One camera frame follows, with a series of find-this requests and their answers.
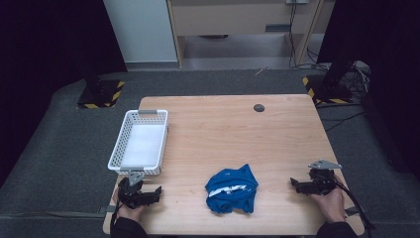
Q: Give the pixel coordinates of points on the grey tape strip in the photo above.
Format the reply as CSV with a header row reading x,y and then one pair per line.
x,y
353,211
109,209

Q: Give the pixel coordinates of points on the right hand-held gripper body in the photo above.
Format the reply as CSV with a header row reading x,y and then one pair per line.
x,y
323,181

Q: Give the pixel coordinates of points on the person's right hand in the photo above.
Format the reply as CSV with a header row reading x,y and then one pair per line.
x,y
333,206

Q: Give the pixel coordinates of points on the black curtain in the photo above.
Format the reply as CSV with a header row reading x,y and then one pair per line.
x,y
389,49
49,49

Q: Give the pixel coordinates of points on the person's left hand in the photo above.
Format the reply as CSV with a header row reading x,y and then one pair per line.
x,y
128,213

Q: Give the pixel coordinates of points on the blue printed t-shirt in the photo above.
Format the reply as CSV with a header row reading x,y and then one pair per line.
x,y
231,195

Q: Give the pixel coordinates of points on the white perforated plastic basket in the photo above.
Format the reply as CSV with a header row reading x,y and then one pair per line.
x,y
143,145

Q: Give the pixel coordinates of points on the dark round table grommet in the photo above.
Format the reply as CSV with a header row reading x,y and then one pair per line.
x,y
259,108

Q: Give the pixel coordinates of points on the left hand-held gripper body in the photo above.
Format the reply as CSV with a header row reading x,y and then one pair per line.
x,y
132,196

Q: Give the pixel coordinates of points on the light wooden desk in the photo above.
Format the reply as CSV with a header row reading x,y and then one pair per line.
x,y
231,18

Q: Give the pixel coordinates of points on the black stand with striped base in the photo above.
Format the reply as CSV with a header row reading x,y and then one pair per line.
x,y
99,95
330,92

